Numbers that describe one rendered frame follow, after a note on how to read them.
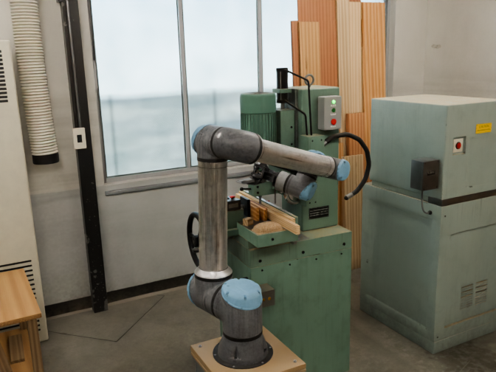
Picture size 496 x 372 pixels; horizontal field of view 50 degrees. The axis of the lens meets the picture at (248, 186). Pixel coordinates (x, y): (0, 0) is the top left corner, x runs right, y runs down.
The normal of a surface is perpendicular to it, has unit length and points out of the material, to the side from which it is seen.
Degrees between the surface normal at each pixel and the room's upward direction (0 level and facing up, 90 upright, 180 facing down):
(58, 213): 90
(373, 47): 86
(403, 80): 90
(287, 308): 90
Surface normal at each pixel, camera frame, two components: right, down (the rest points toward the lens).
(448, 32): -0.89, 0.14
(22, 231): 0.47, 0.20
